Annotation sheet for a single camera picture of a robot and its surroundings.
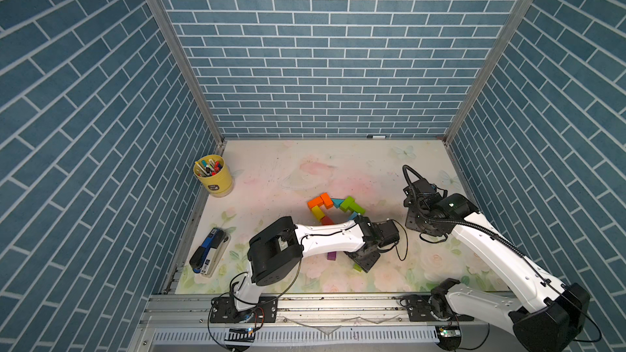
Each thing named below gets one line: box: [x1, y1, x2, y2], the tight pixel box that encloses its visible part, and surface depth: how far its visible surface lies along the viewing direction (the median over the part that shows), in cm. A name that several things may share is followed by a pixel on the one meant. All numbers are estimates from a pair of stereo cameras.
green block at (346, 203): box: [339, 195, 356, 212], surface depth 98 cm
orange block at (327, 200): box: [319, 192, 334, 210], surface depth 98 cm
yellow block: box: [311, 205, 326, 222], surface depth 96 cm
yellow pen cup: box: [193, 154, 234, 198], surface depth 96 cm
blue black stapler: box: [189, 227, 232, 278], surface depth 84 cm
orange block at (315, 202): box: [306, 195, 324, 209], surface depth 98 cm
